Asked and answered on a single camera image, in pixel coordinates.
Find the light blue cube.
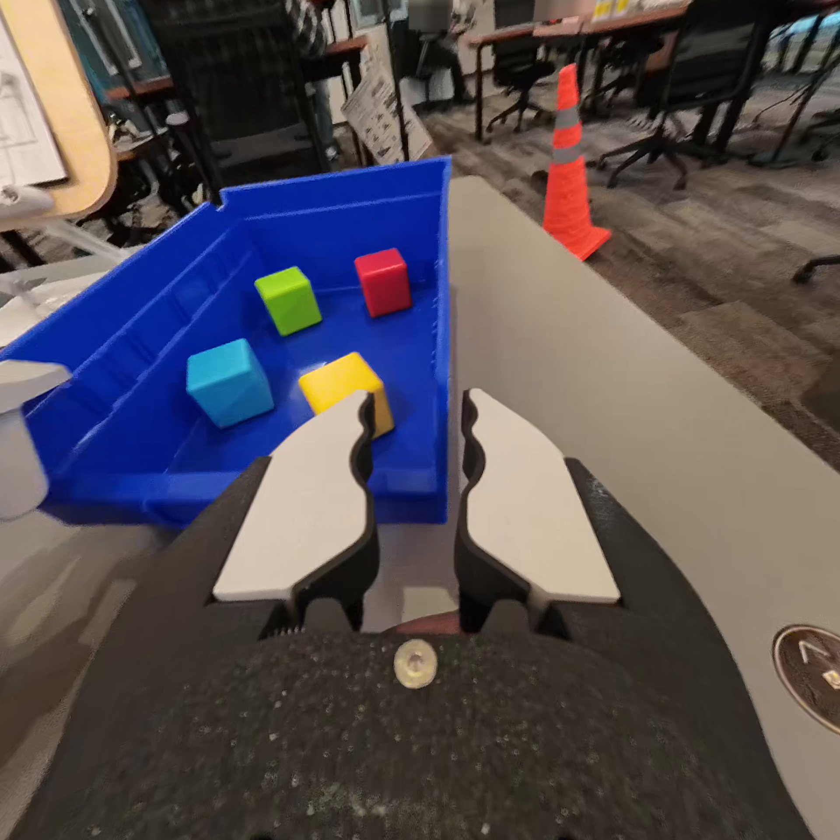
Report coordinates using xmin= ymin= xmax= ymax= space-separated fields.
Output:
xmin=185 ymin=338 xmax=275 ymax=429

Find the wooden board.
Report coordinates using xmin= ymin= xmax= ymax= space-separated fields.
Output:
xmin=0 ymin=0 xmax=119 ymax=221

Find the orange traffic cone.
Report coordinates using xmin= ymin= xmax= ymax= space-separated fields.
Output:
xmin=542 ymin=63 xmax=613 ymax=261

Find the desk cable grommet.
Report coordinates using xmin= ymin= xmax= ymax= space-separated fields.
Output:
xmin=772 ymin=625 xmax=840 ymax=735

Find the green cube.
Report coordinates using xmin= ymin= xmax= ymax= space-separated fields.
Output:
xmin=254 ymin=266 xmax=323 ymax=337

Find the printed instruction sheet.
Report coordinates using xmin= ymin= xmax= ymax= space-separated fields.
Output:
xmin=0 ymin=13 xmax=70 ymax=227

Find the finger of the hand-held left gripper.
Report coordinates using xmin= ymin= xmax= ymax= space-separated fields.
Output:
xmin=0 ymin=411 xmax=50 ymax=524
xmin=0 ymin=360 xmax=72 ymax=416

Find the yellow cube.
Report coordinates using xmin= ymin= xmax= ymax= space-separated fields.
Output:
xmin=298 ymin=352 xmax=395 ymax=439

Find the red cube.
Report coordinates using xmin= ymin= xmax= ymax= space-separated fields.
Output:
xmin=353 ymin=247 xmax=413 ymax=319

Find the printed paper sheet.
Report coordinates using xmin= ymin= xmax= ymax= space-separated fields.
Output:
xmin=341 ymin=62 xmax=434 ymax=165

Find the wooden background table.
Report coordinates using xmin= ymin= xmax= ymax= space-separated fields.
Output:
xmin=469 ymin=0 xmax=697 ymax=142

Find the black office chair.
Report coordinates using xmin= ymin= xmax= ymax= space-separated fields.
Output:
xmin=151 ymin=0 xmax=329 ymax=191
xmin=597 ymin=0 xmax=778 ymax=191
xmin=486 ymin=0 xmax=559 ymax=135

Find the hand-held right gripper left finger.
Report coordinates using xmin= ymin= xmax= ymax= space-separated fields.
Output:
xmin=212 ymin=389 xmax=382 ymax=632

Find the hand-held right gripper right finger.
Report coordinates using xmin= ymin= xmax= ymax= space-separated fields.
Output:
xmin=453 ymin=388 xmax=621 ymax=634

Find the blue plastic bin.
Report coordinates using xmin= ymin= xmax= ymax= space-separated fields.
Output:
xmin=0 ymin=155 xmax=454 ymax=529

